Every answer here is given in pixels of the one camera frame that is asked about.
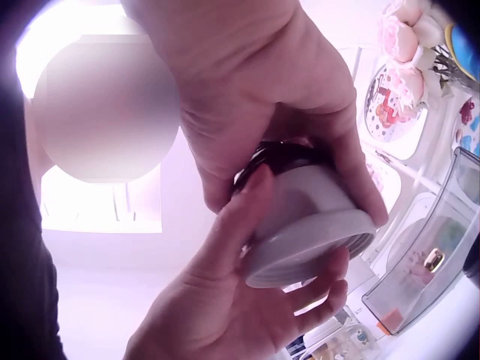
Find blue round yellow-rimmed plate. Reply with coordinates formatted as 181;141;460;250
444;22;480;81

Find dotted decorated plate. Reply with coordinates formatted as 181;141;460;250
366;64;429;142

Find person's left middle finger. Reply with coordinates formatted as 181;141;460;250
277;279;349;319

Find person's left hand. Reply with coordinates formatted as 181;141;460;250
124;165;350;360

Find white plate rack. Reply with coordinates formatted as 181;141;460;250
352;45;480;270

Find person's body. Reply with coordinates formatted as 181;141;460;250
0;97;61;360

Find person's left thumb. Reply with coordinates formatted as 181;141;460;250
217;165;275;259

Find person's right fingers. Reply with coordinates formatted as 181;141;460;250
187;142;242;214

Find white threaded container dark lid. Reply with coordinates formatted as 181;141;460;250
232;141;377;289

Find clear plastic bin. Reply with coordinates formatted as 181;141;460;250
361;146;480;336

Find person's left index finger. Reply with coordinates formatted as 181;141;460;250
259;247;350;297

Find small gold object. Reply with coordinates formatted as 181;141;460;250
424;247;446;271

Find person's right thumb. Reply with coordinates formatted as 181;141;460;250
330;101;389;228

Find person's right hand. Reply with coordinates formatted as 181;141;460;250
124;0;389;228

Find pink artificial rose bouquet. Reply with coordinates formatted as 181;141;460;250
377;0;464;115

